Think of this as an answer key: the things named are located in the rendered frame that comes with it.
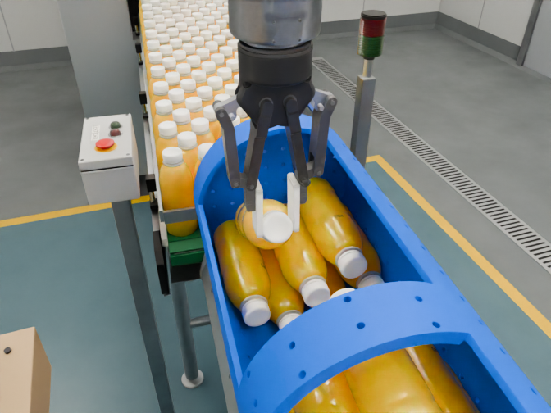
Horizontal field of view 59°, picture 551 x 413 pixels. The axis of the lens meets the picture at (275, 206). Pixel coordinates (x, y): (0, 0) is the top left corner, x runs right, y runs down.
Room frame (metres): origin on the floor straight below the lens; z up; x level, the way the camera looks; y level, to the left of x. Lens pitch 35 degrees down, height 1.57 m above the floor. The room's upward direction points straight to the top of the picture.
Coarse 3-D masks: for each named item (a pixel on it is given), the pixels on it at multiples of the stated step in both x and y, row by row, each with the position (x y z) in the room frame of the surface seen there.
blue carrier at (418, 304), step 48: (240, 144) 0.65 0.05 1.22; (288, 144) 0.73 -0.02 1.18; (336, 144) 0.66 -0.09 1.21; (240, 192) 0.70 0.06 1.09; (336, 192) 0.75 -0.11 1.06; (384, 240) 0.59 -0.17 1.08; (384, 288) 0.33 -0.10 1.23; (432, 288) 0.34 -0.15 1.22; (240, 336) 0.45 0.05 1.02; (288, 336) 0.30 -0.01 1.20; (336, 336) 0.29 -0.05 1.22; (384, 336) 0.28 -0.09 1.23; (432, 336) 0.28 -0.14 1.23; (480, 336) 0.29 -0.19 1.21; (240, 384) 0.30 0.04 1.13; (288, 384) 0.26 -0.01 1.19; (480, 384) 0.34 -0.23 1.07; (528, 384) 0.25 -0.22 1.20
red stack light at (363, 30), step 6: (360, 18) 1.24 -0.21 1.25; (360, 24) 1.23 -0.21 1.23; (366, 24) 1.22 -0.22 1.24; (372, 24) 1.21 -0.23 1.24; (378, 24) 1.21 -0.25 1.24; (384, 24) 1.22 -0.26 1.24; (360, 30) 1.23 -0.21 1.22; (366, 30) 1.21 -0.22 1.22; (372, 30) 1.21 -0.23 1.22; (378, 30) 1.21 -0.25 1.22; (384, 30) 1.22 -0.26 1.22; (366, 36) 1.21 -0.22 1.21; (372, 36) 1.21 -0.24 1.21; (378, 36) 1.21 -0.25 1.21
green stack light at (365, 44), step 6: (360, 36) 1.23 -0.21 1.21; (384, 36) 1.23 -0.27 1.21; (360, 42) 1.22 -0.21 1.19; (366, 42) 1.21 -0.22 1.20; (372, 42) 1.21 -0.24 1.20; (378, 42) 1.21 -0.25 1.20; (360, 48) 1.22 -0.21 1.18; (366, 48) 1.21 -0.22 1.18; (372, 48) 1.21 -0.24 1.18; (378, 48) 1.21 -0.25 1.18; (360, 54) 1.22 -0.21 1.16; (366, 54) 1.21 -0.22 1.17; (372, 54) 1.21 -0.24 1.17; (378, 54) 1.21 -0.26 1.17
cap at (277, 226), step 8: (272, 216) 0.48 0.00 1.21; (280, 216) 0.48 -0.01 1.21; (288, 216) 0.49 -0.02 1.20; (264, 224) 0.48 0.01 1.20; (272, 224) 0.48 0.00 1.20; (280, 224) 0.48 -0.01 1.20; (288, 224) 0.48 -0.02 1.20; (264, 232) 0.47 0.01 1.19; (272, 232) 0.47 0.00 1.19; (280, 232) 0.47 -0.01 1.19; (288, 232) 0.47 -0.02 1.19; (272, 240) 0.47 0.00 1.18; (280, 240) 0.47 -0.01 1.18
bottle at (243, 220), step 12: (240, 204) 0.64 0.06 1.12; (264, 204) 0.52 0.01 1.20; (276, 204) 0.52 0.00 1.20; (240, 216) 0.56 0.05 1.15; (252, 216) 0.51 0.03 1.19; (264, 216) 0.50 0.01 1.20; (240, 228) 0.55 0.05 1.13; (252, 228) 0.50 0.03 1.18; (252, 240) 0.50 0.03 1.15; (264, 240) 0.49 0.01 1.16
